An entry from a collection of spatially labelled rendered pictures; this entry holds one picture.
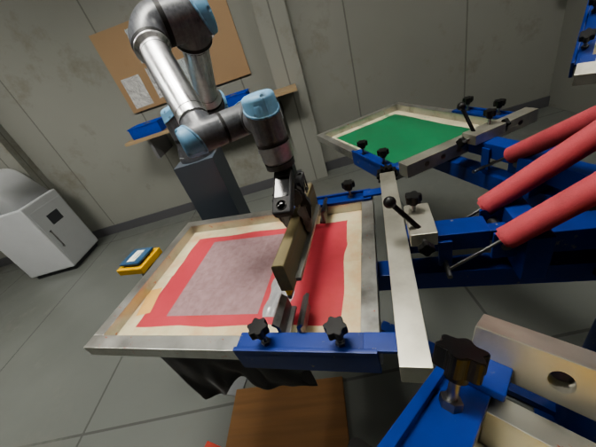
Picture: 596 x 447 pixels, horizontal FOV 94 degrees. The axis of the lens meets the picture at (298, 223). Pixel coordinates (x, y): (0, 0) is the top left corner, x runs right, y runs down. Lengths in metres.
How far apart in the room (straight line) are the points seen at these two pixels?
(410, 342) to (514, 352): 0.18
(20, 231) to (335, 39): 3.97
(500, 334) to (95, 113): 4.02
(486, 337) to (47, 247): 4.22
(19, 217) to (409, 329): 4.02
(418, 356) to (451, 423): 0.22
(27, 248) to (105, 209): 0.90
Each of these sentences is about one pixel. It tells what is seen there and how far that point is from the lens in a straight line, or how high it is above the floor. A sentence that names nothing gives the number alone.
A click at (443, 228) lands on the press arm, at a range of 0.75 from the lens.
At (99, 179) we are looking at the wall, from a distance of 4.40.
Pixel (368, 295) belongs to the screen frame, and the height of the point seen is 0.99.
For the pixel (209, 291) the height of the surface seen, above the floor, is 0.95.
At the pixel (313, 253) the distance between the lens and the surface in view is 0.87.
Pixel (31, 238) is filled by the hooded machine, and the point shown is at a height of 0.55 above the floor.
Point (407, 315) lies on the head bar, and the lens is 0.57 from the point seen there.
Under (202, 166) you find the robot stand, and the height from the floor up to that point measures 1.18.
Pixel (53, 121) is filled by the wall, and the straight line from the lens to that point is 4.35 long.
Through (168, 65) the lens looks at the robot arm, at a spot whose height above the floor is 1.54.
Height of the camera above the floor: 1.50
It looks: 32 degrees down
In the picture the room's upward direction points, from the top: 19 degrees counter-clockwise
